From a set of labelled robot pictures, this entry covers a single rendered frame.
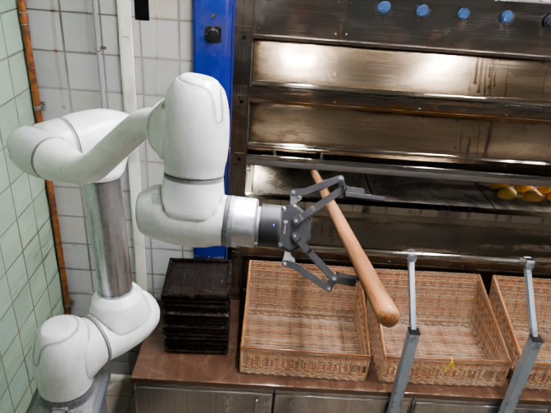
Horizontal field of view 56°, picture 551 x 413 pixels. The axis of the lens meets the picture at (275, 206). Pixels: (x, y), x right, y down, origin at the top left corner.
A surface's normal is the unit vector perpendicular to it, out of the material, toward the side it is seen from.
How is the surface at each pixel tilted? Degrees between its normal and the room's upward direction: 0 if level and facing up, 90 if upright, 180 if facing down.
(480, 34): 90
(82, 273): 90
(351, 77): 70
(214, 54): 90
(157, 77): 90
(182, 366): 0
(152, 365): 0
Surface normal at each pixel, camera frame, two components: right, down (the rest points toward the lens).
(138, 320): 0.78, 0.24
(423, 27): 0.00, 0.47
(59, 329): 0.00, -0.84
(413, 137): 0.02, 0.14
